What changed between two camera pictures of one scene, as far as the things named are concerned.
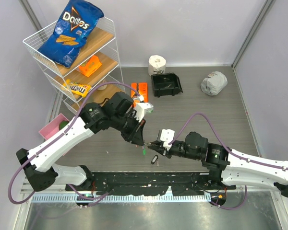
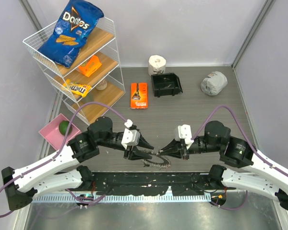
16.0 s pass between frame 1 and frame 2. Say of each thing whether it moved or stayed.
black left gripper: moved
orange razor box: stayed
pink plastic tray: stayed
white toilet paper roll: stayed
